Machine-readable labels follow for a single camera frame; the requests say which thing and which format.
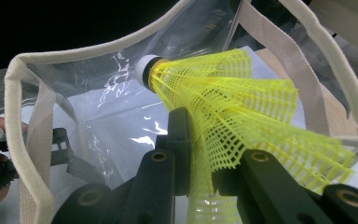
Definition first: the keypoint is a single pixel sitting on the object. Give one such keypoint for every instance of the yellow shuttlecock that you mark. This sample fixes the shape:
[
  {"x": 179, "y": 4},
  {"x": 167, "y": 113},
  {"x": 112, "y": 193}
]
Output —
[
  {"x": 270, "y": 96},
  {"x": 307, "y": 149},
  {"x": 199, "y": 68}
]

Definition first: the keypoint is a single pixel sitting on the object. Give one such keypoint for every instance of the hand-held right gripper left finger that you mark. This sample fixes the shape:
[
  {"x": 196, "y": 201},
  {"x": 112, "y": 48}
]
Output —
[{"x": 158, "y": 186}]

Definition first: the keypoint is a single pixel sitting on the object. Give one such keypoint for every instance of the clear bag with beige trim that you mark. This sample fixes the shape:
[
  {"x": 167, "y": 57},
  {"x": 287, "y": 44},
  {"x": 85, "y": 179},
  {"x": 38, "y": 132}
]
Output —
[{"x": 105, "y": 102}]

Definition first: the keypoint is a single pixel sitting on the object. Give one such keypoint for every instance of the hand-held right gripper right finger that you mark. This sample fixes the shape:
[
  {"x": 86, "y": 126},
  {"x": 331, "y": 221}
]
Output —
[{"x": 267, "y": 193}]

